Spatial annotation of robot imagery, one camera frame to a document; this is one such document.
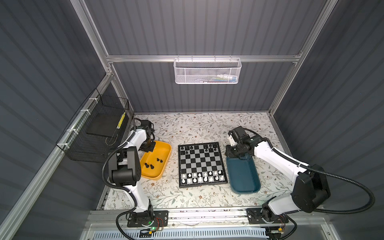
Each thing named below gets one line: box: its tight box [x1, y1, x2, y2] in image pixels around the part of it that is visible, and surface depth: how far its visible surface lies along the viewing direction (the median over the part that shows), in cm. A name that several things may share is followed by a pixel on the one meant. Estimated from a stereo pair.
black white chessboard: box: [178, 142, 228, 189], surface depth 93 cm
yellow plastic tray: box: [140, 140, 172, 181], surface depth 93 cm
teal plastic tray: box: [226, 155, 261, 194], surface depth 88 cm
